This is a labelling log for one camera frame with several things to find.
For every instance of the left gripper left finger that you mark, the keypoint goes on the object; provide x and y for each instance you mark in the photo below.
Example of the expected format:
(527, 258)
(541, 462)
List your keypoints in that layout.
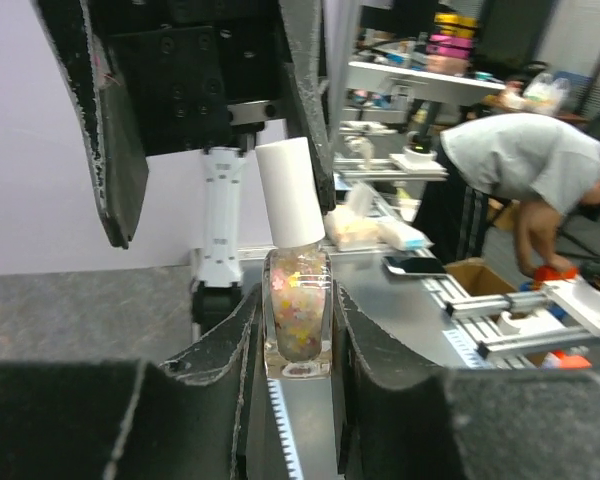
(132, 419)

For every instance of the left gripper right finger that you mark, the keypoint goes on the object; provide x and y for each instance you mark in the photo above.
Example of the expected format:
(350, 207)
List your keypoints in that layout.
(399, 416)

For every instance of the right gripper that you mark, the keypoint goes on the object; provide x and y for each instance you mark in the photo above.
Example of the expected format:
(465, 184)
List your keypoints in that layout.
(185, 75)

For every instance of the nail polish bottle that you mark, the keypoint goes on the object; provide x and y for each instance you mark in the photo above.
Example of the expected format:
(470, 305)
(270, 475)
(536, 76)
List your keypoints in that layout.
(297, 308)

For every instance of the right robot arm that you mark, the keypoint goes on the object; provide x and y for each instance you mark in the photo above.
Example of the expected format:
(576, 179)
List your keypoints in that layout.
(216, 290)

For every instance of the smartphone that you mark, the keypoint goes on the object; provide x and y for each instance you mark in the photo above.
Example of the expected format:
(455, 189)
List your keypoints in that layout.
(414, 266)

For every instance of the cardboard box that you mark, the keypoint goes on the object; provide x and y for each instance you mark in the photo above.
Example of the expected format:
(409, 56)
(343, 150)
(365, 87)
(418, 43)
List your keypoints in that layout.
(477, 278)

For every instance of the person in grey shirt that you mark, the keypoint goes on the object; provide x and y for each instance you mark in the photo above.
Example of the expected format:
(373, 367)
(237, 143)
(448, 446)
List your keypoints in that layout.
(544, 164)

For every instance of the light blue cable duct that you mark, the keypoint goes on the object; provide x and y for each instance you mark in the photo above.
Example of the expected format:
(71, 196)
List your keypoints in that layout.
(285, 431)

